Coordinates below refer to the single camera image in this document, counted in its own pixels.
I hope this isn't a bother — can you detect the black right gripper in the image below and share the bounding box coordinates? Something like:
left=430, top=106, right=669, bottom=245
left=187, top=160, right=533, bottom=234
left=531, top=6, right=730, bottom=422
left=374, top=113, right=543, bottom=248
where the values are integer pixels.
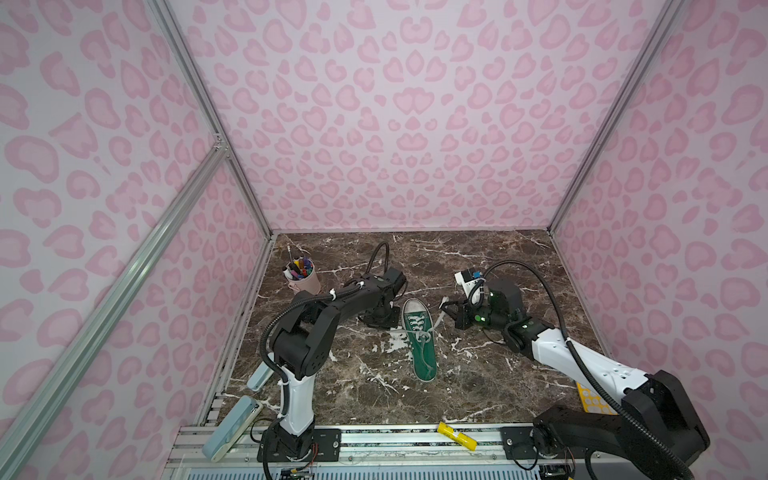
left=438, top=296, right=509, bottom=332

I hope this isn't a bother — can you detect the green canvas sneaker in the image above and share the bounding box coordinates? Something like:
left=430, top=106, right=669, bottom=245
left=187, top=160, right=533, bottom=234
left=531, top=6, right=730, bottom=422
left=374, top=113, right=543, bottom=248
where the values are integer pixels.
left=400, top=296, right=439, bottom=383

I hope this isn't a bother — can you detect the white shoelace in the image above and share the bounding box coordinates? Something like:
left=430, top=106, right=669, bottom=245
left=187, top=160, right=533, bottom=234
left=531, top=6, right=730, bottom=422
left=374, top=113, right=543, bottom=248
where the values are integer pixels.
left=410, top=302, right=448, bottom=370

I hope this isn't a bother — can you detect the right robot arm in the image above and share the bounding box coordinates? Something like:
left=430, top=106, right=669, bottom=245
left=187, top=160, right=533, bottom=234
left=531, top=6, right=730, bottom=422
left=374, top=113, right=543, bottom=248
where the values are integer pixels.
left=441, top=269, right=710, bottom=479

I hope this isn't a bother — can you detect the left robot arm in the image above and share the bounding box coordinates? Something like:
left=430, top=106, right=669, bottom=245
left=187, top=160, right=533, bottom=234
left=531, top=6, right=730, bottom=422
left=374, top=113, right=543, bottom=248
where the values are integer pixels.
left=260, top=267, right=407, bottom=462

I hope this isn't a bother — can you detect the pink pen cup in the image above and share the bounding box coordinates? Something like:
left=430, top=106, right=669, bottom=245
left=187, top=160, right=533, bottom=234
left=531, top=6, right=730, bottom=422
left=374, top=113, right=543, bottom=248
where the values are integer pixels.
left=283, top=267, right=321, bottom=295

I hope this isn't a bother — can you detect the coloured pens bundle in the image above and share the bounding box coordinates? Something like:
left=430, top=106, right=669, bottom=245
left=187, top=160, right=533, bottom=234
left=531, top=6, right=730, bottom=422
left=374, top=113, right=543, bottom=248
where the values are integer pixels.
left=283, top=246, right=315, bottom=281

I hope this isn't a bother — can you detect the yellow marker tube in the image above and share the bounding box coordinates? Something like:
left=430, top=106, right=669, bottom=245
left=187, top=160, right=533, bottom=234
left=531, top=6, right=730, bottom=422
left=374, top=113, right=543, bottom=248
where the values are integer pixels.
left=437, top=422, right=478, bottom=451

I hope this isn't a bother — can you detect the light blue device upper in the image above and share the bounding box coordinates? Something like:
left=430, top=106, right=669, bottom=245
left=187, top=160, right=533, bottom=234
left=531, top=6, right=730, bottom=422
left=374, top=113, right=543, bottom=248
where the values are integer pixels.
left=246, top=362, right=274, bottom=392

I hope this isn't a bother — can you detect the light blue device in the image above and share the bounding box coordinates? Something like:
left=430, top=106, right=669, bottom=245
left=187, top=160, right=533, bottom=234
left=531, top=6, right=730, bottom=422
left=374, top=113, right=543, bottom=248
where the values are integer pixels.
left=202, top=396, right=263, bottom=463
left=246, top=362, right=274, bottom=392

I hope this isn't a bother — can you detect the light blue device lower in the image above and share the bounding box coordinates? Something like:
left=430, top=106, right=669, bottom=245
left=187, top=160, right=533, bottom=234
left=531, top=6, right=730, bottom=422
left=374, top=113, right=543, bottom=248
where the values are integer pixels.
left=202, top=396, right=263, bottom=463

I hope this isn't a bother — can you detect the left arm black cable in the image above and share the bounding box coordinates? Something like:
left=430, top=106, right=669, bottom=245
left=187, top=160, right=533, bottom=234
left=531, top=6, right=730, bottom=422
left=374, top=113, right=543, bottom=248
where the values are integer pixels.
left=364, top=241, right=391, bottom=278

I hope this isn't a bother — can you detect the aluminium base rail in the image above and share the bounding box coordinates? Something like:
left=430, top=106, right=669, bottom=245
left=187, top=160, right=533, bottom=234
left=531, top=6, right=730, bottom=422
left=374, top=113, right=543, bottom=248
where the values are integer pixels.
left=158, top=422, right=691, bottom=480

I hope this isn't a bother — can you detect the aluminium frame post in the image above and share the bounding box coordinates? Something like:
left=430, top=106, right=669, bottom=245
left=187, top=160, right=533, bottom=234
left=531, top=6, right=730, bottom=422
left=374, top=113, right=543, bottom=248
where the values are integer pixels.
left=147, top=0, right=273, bottom=239

